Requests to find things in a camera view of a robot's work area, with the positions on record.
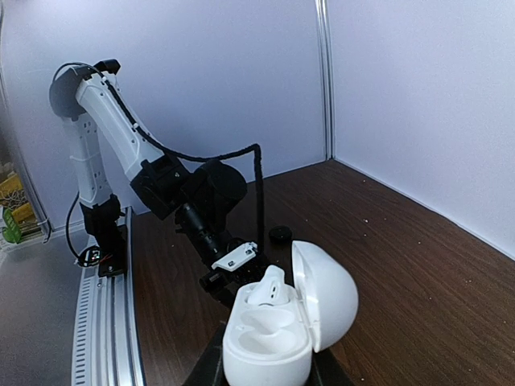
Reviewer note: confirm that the white charging case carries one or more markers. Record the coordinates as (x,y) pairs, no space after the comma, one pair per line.
(274,345)

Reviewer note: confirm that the right aluminium frame post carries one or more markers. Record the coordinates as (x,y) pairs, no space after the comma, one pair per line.
(325,61)

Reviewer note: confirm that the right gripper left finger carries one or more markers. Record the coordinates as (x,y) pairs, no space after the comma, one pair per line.
(208,370)

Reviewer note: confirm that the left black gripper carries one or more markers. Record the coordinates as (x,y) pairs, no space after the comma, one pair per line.
(223,285)

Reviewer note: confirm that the green yellow box clutter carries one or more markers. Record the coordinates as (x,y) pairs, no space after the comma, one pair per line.
(18,219)

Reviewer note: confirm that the left circuit board with leds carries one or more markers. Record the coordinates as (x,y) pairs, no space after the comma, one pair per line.
(90,257)

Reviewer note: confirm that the white earbud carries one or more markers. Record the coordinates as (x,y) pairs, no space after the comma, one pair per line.
(270,290)

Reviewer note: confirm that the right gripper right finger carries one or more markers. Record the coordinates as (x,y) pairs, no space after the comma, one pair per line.
(326,371)

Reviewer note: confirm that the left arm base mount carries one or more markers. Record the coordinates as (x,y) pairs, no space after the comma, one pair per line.
(101,222)

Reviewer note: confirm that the black round charging case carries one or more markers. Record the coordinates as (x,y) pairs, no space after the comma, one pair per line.
(280,234)

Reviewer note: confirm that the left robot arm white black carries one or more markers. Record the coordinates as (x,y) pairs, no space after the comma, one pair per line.
(88,100)

